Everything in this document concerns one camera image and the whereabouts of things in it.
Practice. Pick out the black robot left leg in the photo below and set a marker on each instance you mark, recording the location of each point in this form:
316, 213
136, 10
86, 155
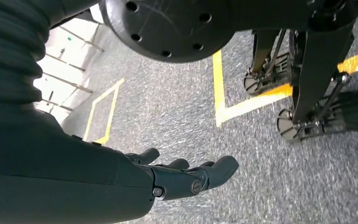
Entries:
264, 46

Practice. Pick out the black robot pelvis housing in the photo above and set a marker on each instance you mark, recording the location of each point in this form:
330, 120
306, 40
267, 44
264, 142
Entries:
172, 28

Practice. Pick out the black robot right foot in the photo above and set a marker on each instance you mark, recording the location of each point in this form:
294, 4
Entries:
352, 111

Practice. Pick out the metal railing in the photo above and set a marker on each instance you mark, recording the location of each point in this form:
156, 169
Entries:
71, 84

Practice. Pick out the black robot leg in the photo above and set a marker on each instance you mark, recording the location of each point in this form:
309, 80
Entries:
318, 77
264, 46

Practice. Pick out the black robot foot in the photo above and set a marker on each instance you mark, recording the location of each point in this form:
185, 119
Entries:
352, 111
254, 85

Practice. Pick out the black robot left foot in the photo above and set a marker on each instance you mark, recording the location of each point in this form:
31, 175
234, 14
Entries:
254, 85

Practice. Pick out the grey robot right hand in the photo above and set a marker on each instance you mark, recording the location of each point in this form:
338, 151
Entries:
58, 185

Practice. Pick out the black robot right leg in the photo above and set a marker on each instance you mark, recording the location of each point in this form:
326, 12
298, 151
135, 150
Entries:
318, 77

